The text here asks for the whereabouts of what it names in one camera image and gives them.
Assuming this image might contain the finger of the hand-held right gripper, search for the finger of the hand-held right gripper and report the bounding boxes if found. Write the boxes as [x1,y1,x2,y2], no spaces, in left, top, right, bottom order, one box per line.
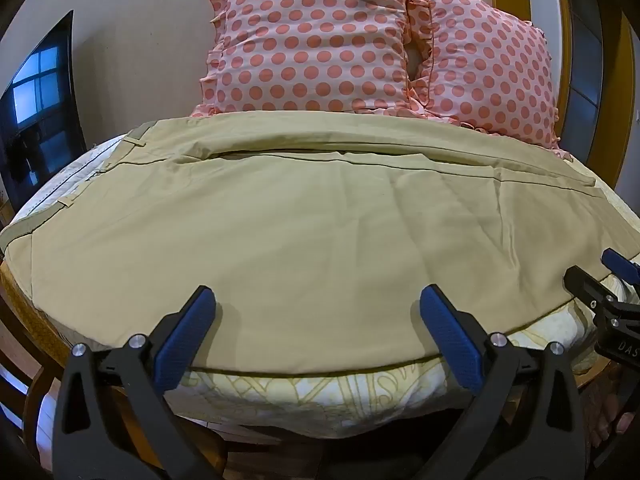
[564,266,622,317]
[600,247,640,287]

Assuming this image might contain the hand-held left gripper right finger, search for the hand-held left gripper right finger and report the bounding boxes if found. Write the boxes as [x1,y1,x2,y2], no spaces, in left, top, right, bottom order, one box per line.
[419,284,587,480]

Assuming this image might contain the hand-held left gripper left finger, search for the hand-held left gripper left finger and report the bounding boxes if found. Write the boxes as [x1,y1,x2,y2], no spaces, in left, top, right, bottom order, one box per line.
[52,285,226,480]

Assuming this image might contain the khaki pants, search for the khaki pants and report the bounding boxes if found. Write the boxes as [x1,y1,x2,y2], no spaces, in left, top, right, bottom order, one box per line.
[0,110,614,377]

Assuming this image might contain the person's foot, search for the person's foot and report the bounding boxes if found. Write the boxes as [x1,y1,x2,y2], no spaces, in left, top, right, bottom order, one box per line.
[584,372,637,452]

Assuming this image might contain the pink polka dot pillow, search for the pink polka dot pillow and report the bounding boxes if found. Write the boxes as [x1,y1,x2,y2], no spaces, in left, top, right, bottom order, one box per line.
[190,0,437,119]
[409,0,574,162]

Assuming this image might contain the black flat screen television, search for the black flat screen television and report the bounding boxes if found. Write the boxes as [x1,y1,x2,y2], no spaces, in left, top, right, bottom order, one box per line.
[0,10,87,197]

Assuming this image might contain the wooden bed frame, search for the wooden bed frame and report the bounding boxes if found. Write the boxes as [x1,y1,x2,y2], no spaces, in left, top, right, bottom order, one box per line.
[0,260,103,443]

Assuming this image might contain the yellow wooden door frame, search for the yellow wooden door frame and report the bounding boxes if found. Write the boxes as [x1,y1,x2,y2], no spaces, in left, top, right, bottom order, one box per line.
[487,0,640,196]

